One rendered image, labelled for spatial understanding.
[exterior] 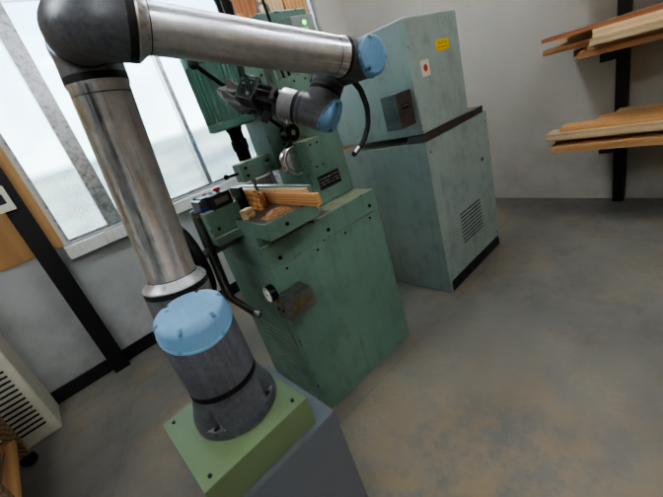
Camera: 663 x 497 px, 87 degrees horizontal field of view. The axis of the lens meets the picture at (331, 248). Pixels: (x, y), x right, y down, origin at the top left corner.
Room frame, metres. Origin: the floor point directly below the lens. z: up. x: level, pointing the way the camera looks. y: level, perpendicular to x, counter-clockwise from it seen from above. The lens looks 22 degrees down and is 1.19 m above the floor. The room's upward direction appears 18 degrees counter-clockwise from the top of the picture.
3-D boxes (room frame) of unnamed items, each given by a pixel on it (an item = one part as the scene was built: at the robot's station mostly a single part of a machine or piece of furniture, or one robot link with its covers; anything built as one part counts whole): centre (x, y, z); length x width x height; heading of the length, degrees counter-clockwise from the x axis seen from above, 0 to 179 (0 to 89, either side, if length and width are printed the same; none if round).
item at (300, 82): (1.41, -0.05, 1.23); 0.09 x 0.08 x 0.15; 124
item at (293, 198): (1.36, 0.18, 0.92); 0.66 x 0.02 x 0.04; 34
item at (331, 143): (1.58, -0.03, 1.16); 0.22 x 0.22 x 0.72; 34
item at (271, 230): (1.35, 0.30, 0.87); 0.61 x 0.30 x 0.06; 34
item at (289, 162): (1.38, 0.03, 1.02); 0.12 x 0.03 x 0.12; 124
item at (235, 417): (0.65, 0.32, 0.68); 0.19 x 0.19 x 0.10
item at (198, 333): (0.65, 0.32, 0.82); 0.17 x 0.15 x 0.18; 28
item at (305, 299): (1.12, 0.18, 0.58); 0.12 x 0.08 x 0.08; 124
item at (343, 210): (1.48, 0.11, 0.76); 0.57 x 0.45 x 0.09; 124
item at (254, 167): (1.42, 0.19, 1.03); 0.14 x 0.07 x 0.09; 124
